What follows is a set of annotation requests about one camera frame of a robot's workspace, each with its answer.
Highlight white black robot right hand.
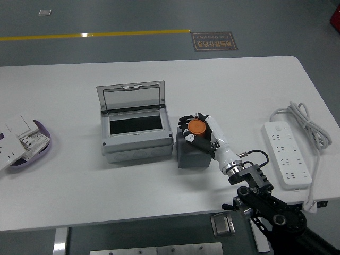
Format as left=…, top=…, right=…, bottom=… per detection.
left=177, top=111, right=240, bottom=171

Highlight white table leg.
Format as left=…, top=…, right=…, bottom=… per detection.
left=249, top=220, right=270, bottom=253
left=52, top=227, right=69, bottom=255

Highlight white socket modules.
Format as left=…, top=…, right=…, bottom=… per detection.
left=17, top=131, right=51, bottom=162

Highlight flat steel plate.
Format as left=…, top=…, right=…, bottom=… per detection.
left=89, top=242, right=224, bottom=255

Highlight silver metal floor hatch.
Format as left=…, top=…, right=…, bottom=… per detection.
left=210, top=212, right=236, bottom=237

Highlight grey cube with round hole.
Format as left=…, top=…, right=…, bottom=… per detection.
left=176, top=126, right=213, bottom=169

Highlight white power strip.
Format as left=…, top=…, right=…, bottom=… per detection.
left=260, top=121, right=313, bottom=190

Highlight purple oval tray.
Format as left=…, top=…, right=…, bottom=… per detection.
left=5, top=119, right=52, bottom=174

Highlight large white socket panel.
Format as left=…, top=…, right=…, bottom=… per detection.
left=0, top=132, right=27, bottom=172

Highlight white power strip cord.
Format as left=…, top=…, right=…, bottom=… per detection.
left=270, top=100, right=333, bottom=214

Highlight orange cylinder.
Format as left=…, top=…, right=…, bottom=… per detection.
left=188, top=119, right=207, bottom=138

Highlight white switch panel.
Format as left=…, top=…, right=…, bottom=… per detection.
left=4, top=114, right=39, bottom=139

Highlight grey electrical box clear lid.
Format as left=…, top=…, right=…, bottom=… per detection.
left=96, top=80, right=175, bottom=164

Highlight red object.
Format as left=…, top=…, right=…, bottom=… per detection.
left=329, top=4, right=340, bottom=29

